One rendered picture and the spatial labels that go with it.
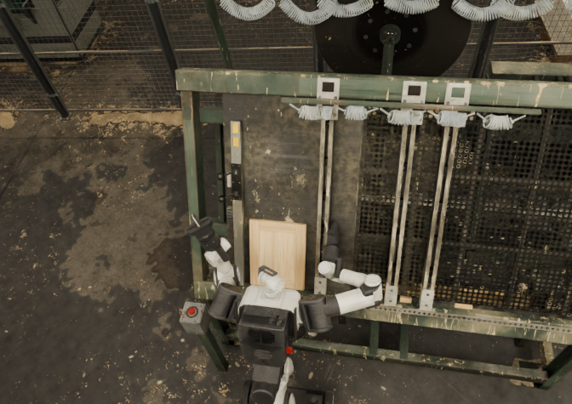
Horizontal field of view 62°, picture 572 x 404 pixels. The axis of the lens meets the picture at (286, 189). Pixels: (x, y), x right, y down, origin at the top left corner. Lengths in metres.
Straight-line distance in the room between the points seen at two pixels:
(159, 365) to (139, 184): 1.75
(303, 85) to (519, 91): 0.93
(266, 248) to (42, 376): 2.08
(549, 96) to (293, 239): 1.38
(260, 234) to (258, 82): 0.83
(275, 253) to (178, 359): 1.35
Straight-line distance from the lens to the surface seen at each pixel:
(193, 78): 2.36
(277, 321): 2.07
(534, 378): 3.51
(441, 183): 2.35
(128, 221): 4.42
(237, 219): 2.57
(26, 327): 4.27
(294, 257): 2.62
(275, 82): 2.24
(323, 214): 2.46
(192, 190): 2.57
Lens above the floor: 3.32
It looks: 51 degrees down
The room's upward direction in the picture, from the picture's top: 8 degrees counter-clockwise
